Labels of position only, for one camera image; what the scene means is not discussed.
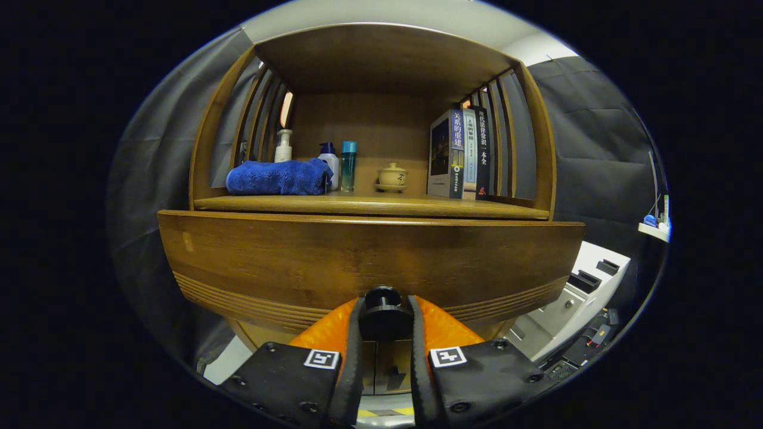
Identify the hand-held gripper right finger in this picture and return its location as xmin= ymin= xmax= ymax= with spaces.
xmin=408 ymin=295 xmax=546 ymax=429

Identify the white shelf with small items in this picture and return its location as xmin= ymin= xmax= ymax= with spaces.
xmin=638 ymin=194 xmax=671 ymax=242

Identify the white bottle with blue cap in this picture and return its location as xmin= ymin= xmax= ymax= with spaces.
xmin=318 ymin=142 xmax=340 ymax=191

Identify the wooden cabinet door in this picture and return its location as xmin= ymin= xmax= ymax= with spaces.
xmin=362 ymin=341 xmax=377 ymax=395
xmin=377 ymin=341 xmax=412 ymax=394

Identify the black backdrop cloth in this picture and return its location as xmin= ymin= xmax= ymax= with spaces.
xmin=106 ymin=27 xmax=668 ymax=370

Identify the wooden cabinet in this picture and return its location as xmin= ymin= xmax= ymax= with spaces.
xmin=189 ymin=23 xmax=558 ymax=397

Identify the beige lidded teacup with saucer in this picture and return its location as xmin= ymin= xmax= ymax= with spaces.
xmin=375 ymin=161 xmax=410 ymax=193

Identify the clear teal bottle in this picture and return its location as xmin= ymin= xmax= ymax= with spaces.
xmin=340 ymin=141 xmax=358 ymax=192

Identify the blue towel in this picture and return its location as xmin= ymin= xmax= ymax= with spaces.
xmin=225 ymin=158 xmax=334 ymax=196

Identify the book with pale blue spine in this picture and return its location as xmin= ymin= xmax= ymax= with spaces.
xmin=462 ymin=108 xmax=479 ymax=200

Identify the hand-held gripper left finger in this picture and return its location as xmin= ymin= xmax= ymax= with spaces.
xmin=218 ymin=296 xmax=365 ymax=429

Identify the book with black spine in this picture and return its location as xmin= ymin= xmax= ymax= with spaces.
xmin=475 ymin=105 xmax=492 ymax=198

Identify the wooden countertop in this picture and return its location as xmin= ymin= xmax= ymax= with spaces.
xmin=194 ymin=191 xmax=550 ymax=221

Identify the black electronic device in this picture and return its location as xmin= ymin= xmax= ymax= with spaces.
xmin=545 ymin=308 xmax=621 ymax=382

